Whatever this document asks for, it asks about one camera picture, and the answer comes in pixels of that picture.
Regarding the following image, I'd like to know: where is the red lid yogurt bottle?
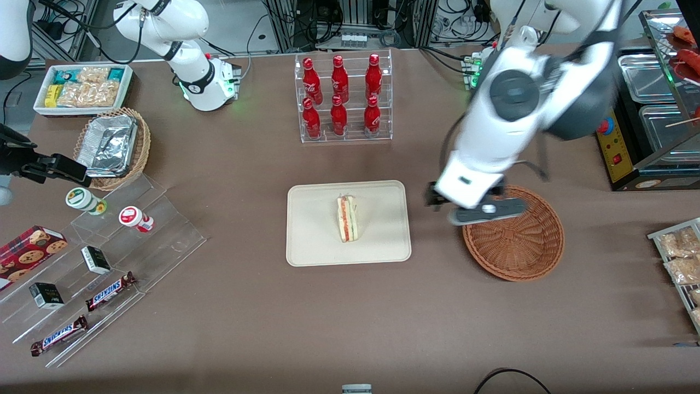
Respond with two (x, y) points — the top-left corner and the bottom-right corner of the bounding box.
(119, 206), (155, 234)

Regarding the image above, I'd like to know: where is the metal wire tray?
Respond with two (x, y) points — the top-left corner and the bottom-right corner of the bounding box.
(647, 218), (700, 335)

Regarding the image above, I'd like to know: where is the clear cracker bag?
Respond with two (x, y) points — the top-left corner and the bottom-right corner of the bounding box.
(57, 80), (120, 108)
(77, 66), (110, 84)

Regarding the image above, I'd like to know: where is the small black box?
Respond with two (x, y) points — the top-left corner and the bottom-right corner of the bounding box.
(29, 282), (65, 310)
(81, 246), (112, 275)

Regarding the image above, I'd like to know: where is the clear acrylic stepped stand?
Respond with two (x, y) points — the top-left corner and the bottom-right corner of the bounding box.
(0, 174), (207, 368)

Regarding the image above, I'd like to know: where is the green lid yogurt bottle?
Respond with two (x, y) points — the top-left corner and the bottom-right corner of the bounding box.
(66, 187), (108, 216)

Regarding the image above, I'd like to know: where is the Snickers bar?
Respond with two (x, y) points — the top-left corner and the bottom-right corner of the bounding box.
(30, 315), (89, 357)
(85, 271), (137, 312)

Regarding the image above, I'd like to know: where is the white snack bin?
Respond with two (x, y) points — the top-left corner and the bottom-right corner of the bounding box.
(33, 63), (134, 118)

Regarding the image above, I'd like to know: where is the aluminium foil container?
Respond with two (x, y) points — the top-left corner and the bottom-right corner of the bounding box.
(76, 114), (138, 178)

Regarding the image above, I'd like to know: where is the light wicker basket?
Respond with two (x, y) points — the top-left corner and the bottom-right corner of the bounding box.
(73, 107), (151, 191)

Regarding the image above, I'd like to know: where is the black yellow food warmer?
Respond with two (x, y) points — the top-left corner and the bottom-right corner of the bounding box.
(593, 8), (700, 192)

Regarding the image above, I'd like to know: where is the triangular sandwich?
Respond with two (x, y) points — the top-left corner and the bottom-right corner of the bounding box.
(336, 193), (360, 244)

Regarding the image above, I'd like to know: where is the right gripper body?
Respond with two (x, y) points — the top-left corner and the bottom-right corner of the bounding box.
(0, 124), (56, 206)

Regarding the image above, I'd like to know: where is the brown wicker basket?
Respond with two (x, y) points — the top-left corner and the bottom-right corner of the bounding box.
(462, 185), (565, 282)

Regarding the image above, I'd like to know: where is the stainless steel pan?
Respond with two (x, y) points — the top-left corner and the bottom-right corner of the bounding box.
(618, 53), (682, 104)
(638, 104), (700, 165)

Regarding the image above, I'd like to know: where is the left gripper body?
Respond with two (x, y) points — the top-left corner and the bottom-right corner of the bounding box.
(434, 156), (506, 210)

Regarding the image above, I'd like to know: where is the black cable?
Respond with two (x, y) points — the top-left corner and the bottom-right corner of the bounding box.
(473, 368), (552, 394)

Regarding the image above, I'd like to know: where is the red cookie box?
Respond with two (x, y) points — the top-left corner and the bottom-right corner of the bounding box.
(0, 225), (69, 291)

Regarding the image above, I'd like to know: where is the red cola bottle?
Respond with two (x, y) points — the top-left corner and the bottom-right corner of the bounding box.
(302, 97), (322, 139)
(302, 57), (323, 105)
(365, 53), (383, 101)
(364, 96), (381, 137)
(330, 95), (348, 136)
(331, 55), (349, 103)

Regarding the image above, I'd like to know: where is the clear acrylic bottle rack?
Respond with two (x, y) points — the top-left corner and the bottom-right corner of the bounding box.
(294, 49), (393, 144)

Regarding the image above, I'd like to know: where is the cream plastic tray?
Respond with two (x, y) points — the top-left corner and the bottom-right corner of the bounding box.
(286, 180), (412, 267)

